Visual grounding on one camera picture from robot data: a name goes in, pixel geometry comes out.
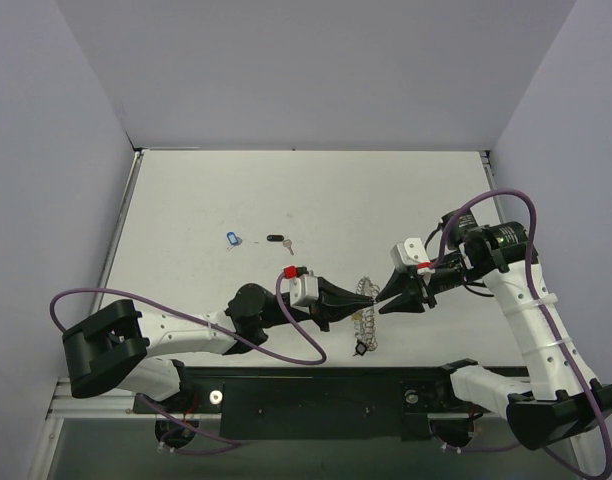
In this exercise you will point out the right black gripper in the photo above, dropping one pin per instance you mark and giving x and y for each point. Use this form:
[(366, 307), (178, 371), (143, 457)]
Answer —
[(425, 290)]

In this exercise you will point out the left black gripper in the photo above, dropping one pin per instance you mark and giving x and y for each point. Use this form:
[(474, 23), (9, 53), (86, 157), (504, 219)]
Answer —
[(321, 304)]

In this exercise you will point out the metal keyring disc with rings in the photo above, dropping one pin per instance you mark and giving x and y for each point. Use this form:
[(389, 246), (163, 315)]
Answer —
[(365, 328)]

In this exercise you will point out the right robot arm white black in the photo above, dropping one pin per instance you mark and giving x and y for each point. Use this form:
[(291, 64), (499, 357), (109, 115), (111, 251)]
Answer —
[(563, 397)]

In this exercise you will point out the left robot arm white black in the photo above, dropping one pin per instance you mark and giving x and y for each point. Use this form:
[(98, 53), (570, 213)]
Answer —
[(132, 343)]

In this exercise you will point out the black tag on keyring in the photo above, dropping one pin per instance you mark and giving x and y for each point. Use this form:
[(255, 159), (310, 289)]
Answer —
[(361, 348)]

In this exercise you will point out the black tag key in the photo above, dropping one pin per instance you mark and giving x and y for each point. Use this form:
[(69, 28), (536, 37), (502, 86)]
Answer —
[(283, 240)]

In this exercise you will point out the blue tag key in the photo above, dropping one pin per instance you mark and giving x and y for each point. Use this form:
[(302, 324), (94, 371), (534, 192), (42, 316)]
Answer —
[(233, 240)]

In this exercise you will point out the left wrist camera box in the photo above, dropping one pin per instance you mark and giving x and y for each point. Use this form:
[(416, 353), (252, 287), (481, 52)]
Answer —
[(303, 286)]

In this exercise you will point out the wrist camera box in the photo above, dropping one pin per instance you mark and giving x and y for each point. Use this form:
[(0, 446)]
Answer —
[(303, 286), (411, 253)]

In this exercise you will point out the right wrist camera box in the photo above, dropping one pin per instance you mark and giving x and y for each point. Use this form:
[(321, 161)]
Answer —
[(411, 253)]

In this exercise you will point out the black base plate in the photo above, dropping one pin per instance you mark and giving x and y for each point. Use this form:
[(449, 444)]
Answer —
[(323, 403)]

